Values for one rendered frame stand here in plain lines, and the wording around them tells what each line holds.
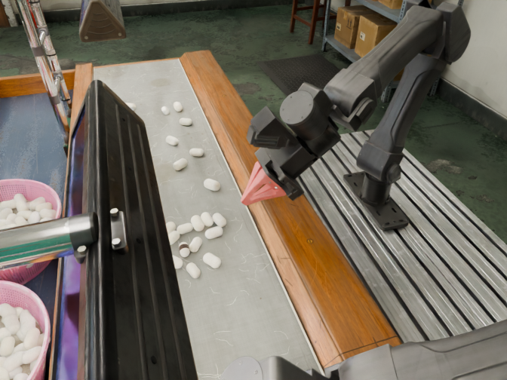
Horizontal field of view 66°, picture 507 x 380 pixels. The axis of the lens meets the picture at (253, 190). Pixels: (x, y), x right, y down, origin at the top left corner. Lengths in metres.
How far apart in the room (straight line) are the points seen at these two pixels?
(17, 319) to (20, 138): 0.71
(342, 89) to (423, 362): 0.45
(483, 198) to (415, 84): 1.50
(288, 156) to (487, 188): 1.82
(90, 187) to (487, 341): 0.31
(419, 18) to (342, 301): 0.49
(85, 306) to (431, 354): 0.26
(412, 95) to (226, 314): 0.54
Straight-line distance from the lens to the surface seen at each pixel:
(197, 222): 0.76
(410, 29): 0.77
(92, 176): 0.30
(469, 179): 2.40
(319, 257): 0.69
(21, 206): 0.94
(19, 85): 1.60
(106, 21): 0.80
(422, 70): 0.85
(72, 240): 0.25
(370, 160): 0.87
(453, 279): 0.87
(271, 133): 0.62
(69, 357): 0.25
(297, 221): 0.75
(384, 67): 0.71
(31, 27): 1.05
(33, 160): 1.21
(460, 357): 0.35
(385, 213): 0.94
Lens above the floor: 1.28
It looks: 39 degrees down
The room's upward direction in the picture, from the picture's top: straight up
